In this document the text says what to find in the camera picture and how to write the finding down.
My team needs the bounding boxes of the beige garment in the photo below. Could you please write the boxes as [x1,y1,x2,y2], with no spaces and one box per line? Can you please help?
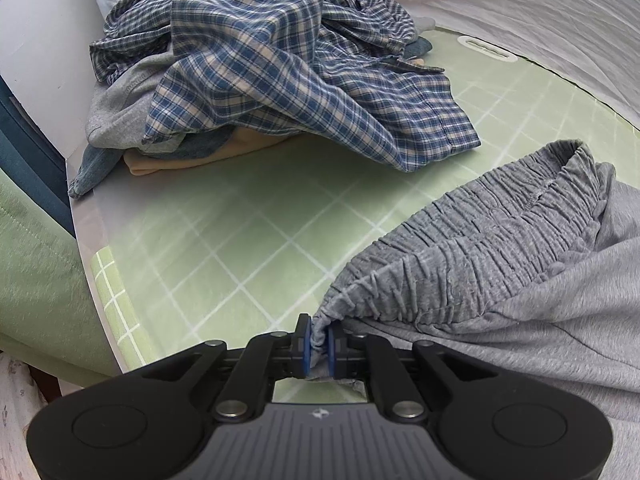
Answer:
[122,56,428,177]

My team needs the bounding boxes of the blue denim jeans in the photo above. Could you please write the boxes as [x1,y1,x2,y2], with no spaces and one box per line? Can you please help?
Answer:
[67,35,433,201]

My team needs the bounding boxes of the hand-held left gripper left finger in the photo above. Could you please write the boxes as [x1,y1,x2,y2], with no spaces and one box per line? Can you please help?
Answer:
[142,312,315,423]

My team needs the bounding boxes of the green grid mat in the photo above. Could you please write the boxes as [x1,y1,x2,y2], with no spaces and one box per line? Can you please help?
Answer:
[90,25,640,376]

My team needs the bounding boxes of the blue plaid shirt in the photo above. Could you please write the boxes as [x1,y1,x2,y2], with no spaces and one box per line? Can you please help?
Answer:
[89,0,482,173]

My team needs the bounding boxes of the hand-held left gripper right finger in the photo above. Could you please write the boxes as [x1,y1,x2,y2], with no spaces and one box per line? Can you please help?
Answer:
[327,320,496,422]

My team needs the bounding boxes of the white printed sheet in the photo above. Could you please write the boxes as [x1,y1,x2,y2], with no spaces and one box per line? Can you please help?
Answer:
[80,0,640,128]

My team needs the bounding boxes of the grey sweatpants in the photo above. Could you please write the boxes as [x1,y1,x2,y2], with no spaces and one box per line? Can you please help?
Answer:
[307,140,640,480]

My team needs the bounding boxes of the grey hoodie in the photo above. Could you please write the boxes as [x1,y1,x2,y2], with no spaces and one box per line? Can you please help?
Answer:
[85,16,437,153]

